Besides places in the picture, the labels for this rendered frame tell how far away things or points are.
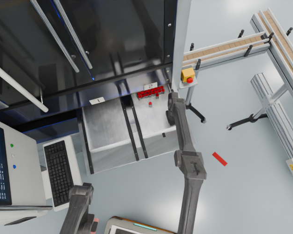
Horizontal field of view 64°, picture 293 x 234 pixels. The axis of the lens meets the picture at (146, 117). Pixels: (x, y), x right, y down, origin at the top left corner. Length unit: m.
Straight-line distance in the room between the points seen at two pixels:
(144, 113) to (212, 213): 1.22
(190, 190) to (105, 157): 0.72
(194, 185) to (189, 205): 0.08
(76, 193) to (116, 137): 0.62
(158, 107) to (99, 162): 0.52
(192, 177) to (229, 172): 1.53
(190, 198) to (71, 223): 0.42
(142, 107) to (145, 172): 0.94
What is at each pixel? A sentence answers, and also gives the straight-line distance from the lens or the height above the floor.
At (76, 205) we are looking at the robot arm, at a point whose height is 1.42.
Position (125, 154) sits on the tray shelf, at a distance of 1.46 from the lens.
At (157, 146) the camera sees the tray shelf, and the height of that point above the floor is 0.88.
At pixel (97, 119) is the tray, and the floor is 0.88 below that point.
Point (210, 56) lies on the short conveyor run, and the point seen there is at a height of 0.96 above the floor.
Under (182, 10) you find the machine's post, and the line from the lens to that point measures 1.04.
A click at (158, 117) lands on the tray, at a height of 0.88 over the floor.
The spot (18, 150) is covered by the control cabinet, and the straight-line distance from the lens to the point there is 1.51.
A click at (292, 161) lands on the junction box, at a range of 2.02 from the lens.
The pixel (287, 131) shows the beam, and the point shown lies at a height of 0.54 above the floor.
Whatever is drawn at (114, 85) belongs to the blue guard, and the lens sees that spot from 1.34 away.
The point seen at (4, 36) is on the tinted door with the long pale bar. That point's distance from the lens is 1.02.
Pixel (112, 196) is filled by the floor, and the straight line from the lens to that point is 2.34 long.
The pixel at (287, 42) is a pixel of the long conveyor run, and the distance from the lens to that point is 1.91.
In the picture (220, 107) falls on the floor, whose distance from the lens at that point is 2.57.
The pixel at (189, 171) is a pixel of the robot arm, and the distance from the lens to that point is 0.88.
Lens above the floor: 2.29
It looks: 69 degrees down
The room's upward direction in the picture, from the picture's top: 10 degrees counter-clockwise
